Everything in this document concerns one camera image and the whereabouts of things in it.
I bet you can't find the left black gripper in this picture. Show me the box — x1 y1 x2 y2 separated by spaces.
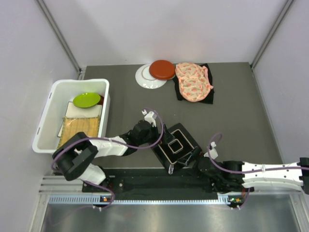
138 123 174 146

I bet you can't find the black square plate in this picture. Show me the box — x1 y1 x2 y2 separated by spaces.
152 123 201 175

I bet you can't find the red round plate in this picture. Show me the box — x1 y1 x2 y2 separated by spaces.
98 96 104 105

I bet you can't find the yellow woven square plate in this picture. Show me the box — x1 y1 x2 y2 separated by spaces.
57 116 100 148

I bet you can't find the green plate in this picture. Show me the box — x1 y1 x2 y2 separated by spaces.
73 92 101 108

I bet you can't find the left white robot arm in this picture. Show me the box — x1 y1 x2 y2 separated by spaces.
52 120 174 192

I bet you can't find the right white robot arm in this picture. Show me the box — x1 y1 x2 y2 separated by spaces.
193 148 309 195

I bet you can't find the white plastic bin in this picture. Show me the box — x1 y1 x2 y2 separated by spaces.
32 79 111 154

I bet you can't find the black cloth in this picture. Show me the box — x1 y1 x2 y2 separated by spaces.
172 63 214 104

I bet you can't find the floral pink cloth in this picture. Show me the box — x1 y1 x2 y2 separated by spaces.
175 62 214 102

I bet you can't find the red plate at back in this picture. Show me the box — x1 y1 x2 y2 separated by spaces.
149 60 175 80

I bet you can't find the white round rimmed plate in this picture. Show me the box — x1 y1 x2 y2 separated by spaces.
135 64 167 89

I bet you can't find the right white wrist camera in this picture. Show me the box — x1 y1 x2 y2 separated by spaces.
203 142 218 159

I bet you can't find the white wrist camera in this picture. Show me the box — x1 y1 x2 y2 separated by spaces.
203 142 218 159
141 109 157 127

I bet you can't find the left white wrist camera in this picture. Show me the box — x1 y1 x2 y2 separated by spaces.
141 109 157 127

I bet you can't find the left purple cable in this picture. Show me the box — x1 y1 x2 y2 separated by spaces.
50 107 165 210

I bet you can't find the grey cable duct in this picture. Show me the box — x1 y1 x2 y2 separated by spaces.
48 192 248 206

